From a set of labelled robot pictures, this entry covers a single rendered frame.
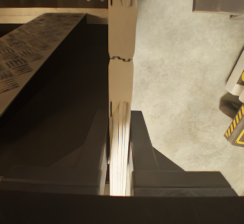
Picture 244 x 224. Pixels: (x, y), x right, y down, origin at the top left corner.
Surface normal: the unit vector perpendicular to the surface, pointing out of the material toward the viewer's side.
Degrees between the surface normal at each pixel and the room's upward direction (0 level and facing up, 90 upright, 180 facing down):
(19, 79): 80
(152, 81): 0
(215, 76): 0
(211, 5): 13
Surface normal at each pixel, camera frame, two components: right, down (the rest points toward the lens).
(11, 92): 0.03, -0.79
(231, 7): 0.00, 0.25
